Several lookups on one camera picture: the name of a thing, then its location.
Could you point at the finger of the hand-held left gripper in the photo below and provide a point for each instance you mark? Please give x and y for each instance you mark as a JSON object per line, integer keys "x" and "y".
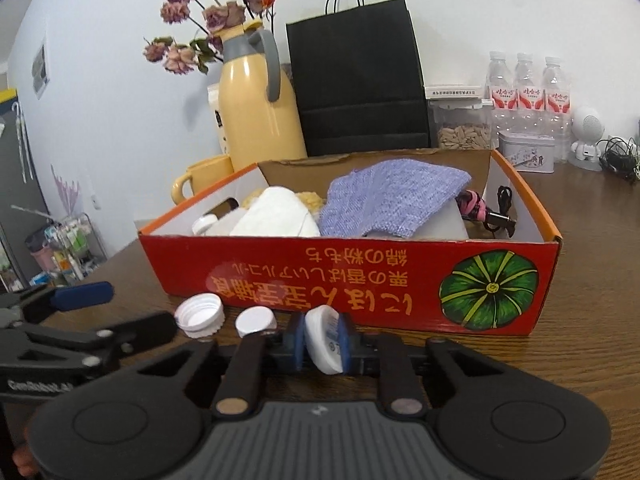
{"x": 82, "y": 295}
{"x": 145, "y": 327}

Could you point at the yellow thermos jug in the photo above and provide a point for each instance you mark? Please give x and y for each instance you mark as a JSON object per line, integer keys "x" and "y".
{"x": 260, "y": 115}

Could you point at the printed metal tin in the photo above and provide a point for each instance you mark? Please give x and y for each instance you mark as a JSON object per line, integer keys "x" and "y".
{"x": 527, "y": 152}

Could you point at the wall poster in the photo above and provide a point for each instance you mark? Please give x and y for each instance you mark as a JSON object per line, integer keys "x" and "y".
{"x": 40, "y": 70}

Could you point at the purple branch decoration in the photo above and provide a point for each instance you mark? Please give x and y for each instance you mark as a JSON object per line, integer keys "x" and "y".
{"x": 67, "y": 192}

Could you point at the yellow mug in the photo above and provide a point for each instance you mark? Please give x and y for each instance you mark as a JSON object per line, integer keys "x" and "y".
{"x": 210, "y": 175}

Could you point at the flat white box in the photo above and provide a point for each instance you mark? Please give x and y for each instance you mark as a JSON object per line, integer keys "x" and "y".
{"x": 455, "y": 91}

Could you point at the black paper bag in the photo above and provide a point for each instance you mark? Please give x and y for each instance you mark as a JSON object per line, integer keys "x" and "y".
{"x": 355, "y": 70}

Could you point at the white bottle cap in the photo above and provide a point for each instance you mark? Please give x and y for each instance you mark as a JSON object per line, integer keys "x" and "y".
{"x": 255, "y": 321}

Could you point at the yellow white plush toy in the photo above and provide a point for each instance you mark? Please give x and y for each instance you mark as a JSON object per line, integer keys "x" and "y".
{"x": 275, "y": 212}

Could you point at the translucent plastic box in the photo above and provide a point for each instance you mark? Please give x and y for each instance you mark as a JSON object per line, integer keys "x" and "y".
{"x": 445, "y": 222}

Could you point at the clear seed container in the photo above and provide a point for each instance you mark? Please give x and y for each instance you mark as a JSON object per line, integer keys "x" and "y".
{"x": 462, "y": 135}

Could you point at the red cardboard box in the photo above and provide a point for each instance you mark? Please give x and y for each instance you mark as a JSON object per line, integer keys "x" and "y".
{"x": 350, "y": 280}

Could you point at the cream carton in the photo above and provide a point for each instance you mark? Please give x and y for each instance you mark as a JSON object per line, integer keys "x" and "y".
{"x": 217, "y": 115}

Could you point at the white wall outlet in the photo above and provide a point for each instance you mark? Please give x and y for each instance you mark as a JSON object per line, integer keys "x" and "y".
{"x": 95, "y": 201}

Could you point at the dark grey cabinet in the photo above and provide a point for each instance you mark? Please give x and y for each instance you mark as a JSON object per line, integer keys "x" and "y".
{"x": 20, "y": 210}

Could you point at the large ribbed white cap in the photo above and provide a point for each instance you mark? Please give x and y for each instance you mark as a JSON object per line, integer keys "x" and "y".
{"x": 197, "y": 312}

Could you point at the white robot speaker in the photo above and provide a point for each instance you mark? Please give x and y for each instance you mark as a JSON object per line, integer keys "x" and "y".
{"x": 590, "y": 127}

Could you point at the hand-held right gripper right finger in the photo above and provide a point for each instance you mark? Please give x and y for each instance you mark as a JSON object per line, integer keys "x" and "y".
{"x": 346, "y": 344}

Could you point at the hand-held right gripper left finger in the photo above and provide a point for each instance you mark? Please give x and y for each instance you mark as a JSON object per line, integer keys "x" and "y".
{"x": 297, "y": 340}

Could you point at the water bottle red label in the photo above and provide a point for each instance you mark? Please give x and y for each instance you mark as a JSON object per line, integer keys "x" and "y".
{"x": 529, "y": 92}
{"x": 556, "y": 100}
{"x": 502, "y": 92}

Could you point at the dried pink flowers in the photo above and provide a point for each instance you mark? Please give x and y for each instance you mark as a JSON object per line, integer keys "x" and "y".
{"x": 222, "y": 15}

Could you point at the purple knitted cloth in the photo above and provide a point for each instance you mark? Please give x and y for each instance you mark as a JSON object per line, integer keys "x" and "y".
{"x": 390, "y": 195}

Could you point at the metal storage cart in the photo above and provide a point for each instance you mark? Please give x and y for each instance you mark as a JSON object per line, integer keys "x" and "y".
{"x": 65, "y": 250}

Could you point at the white jar with label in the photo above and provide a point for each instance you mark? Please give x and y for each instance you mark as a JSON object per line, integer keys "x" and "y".
{"x": 322, "y": 345}

